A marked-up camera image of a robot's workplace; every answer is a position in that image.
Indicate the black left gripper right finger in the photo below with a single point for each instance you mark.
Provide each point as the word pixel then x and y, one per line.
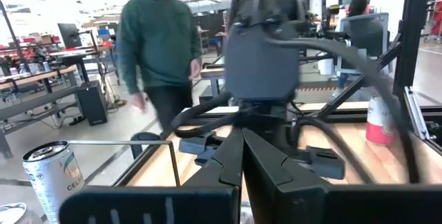
pixel 293 203

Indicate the black computer tower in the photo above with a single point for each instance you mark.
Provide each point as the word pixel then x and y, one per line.
pixel 91 103

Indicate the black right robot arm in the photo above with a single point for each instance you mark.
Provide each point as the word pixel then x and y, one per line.
pixel 269 2

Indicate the black computer monitor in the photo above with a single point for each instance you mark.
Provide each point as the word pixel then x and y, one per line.
pixel 69 34

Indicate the black round stool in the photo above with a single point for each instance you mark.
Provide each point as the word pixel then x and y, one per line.
pixel 145 139

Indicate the Celsius Arctic Vibe can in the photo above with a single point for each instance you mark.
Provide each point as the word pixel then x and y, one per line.
pixel 52 182

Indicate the person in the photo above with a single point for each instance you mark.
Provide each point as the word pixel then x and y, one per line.
pixel 359 8
pixel 159 44

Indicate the wooden workbench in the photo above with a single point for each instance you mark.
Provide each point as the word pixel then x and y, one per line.
pixel 34 79

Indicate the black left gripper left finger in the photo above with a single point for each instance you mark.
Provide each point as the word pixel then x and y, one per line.
pixel 207 200

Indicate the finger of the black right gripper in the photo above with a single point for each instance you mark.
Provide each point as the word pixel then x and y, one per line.
pixel 198 146
pixel 324 163

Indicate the grey office chair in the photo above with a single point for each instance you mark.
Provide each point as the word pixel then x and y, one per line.
pixel 366 34

